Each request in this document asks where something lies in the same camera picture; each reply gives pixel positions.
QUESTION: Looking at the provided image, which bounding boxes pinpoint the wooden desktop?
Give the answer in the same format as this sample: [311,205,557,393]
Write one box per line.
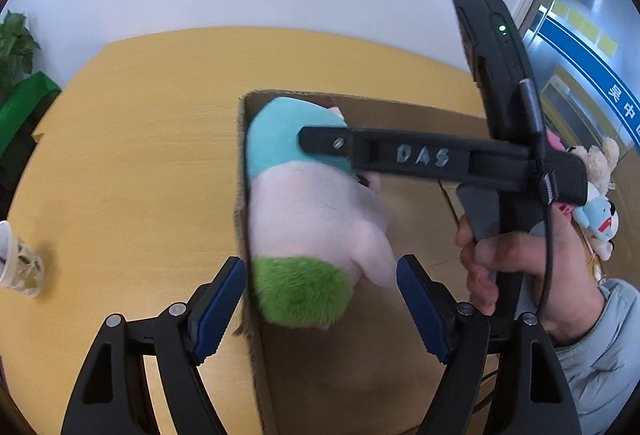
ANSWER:
[0,26,493,435]

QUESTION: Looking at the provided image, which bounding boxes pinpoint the blue plush dog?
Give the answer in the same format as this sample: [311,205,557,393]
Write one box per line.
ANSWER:
[572,182,620,262]

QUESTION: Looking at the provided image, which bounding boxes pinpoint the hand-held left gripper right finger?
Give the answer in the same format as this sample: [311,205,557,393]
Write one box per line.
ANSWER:
[396,254,583,435]

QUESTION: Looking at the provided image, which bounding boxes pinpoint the person's right forearm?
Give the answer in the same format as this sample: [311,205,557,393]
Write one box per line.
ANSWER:
[549,277,640,432]

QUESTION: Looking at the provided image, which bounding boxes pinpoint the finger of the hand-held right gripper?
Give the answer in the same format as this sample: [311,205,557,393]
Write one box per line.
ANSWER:
[298,125,362,174]

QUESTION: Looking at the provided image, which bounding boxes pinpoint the green bench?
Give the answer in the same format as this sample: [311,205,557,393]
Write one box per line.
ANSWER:
[0,71,62,152]

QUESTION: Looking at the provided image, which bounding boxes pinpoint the green potted plant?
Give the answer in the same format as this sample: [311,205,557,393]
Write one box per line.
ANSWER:
[0,11,42,91]

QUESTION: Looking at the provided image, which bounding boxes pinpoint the patterned paper cup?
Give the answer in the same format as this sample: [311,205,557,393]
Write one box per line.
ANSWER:
[0,220,46,298]

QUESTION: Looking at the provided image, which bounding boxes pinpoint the metal door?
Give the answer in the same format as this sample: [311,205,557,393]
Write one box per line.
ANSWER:
[517,0,640,158]

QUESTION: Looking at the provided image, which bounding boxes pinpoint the person's right hand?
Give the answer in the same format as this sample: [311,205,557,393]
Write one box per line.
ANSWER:
[456,210,609,346]

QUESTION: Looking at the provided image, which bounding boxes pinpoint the blue wall sign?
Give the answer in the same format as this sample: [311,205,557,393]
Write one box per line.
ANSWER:
[537,12,640,142]

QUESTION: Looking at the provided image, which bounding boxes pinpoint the pink plush toy green hair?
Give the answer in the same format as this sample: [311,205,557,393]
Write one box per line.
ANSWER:
[246,96,401,328]

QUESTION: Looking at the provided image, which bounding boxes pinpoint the cardboard box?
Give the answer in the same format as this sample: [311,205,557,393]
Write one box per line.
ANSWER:
[232,89,556,435]

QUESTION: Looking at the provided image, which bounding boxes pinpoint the beige plush bear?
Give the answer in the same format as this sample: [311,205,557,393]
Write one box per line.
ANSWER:
[570,138,621,196]

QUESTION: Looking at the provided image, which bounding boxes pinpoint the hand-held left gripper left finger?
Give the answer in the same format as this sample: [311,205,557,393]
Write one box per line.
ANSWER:
[61,256,248,435]

